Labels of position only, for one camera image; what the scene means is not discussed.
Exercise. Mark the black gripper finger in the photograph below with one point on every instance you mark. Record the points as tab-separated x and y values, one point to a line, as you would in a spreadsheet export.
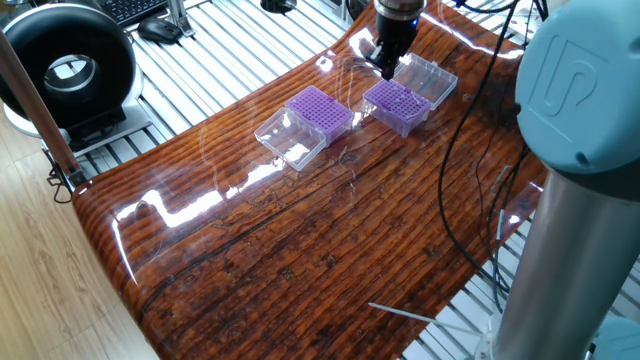
392	65
377	55

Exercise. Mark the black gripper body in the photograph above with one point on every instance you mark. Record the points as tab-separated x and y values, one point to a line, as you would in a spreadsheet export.
396	32

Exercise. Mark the purple pipette tip holder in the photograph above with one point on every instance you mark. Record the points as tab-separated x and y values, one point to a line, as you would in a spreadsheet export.
398	103
320	112

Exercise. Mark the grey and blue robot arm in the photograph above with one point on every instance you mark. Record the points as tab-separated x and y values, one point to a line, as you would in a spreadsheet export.
580	180

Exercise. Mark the silver ribbed wrist flange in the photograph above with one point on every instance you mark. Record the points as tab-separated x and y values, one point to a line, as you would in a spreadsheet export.
398	6

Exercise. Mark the glossy wood grain mat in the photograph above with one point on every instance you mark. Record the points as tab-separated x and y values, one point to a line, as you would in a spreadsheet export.
330	250

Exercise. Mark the black computer mouse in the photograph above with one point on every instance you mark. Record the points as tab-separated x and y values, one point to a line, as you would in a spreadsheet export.
160	30

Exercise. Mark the black computer keyboard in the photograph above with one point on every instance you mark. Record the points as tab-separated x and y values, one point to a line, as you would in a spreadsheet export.
135	8

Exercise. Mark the thin white rod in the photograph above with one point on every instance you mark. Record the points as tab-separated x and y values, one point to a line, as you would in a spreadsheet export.
400	312

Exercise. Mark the brown wooden post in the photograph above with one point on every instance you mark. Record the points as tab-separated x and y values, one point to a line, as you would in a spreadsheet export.
40	120

